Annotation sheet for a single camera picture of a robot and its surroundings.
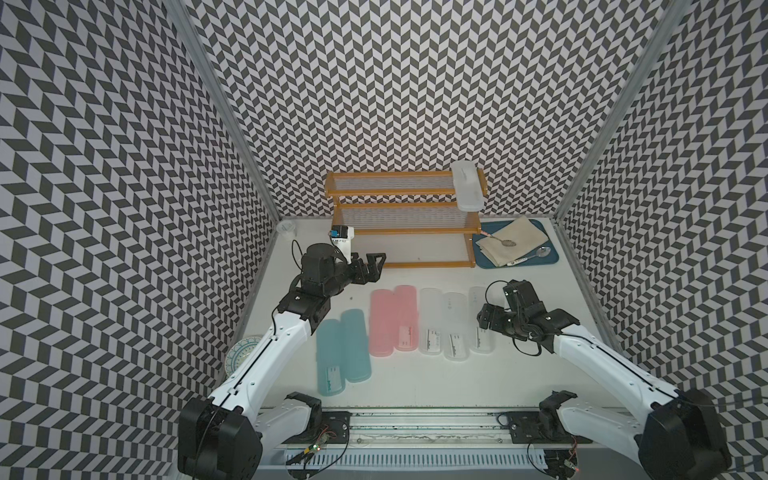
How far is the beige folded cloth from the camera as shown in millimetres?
1071

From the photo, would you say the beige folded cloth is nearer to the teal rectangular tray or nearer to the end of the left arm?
the teal rectangular tray

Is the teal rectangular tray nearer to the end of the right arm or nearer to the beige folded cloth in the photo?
the beige folded cloth
